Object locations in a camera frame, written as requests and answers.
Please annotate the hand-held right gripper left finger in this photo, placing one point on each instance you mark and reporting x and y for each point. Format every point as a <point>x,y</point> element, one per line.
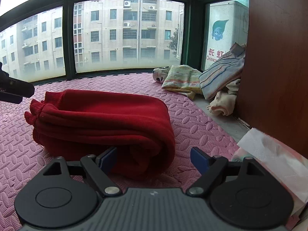
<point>109,158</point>

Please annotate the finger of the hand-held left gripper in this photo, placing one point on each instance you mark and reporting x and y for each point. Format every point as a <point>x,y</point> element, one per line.
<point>10,97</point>
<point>16,86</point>

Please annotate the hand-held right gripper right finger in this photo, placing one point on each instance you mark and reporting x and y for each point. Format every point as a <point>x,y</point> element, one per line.
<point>199,160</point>

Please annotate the red sweater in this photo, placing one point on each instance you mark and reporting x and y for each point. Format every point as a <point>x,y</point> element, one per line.
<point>108,120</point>

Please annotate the pink foam floor mat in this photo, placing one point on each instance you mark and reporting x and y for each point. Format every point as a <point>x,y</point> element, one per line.
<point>192,125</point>

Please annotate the cream cloth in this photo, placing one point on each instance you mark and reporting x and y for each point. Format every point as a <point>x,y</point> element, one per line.
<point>223,101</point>

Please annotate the white tissue pack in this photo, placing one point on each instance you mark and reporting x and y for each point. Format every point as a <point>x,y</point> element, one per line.
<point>269,154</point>

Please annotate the striped cloth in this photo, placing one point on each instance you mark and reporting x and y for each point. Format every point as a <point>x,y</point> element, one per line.
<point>221,74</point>

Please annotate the white spotted cloth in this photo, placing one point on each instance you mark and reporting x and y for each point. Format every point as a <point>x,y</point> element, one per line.
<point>159,75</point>

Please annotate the beige apartment building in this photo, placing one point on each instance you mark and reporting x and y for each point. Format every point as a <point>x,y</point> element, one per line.
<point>108,33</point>

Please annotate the green tree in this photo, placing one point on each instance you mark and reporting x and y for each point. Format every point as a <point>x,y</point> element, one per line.
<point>173,42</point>

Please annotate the brown wooden cabinet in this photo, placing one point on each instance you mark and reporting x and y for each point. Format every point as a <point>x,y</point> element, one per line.
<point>276,65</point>

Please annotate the white box with cartoon print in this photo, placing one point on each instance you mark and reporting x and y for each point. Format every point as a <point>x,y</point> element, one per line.
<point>228,41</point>

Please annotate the white louvered air conditioner unit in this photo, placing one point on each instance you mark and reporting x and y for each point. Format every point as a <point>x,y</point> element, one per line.
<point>180,36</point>

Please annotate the dark green window frame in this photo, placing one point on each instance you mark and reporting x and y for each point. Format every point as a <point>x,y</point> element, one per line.
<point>68,41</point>

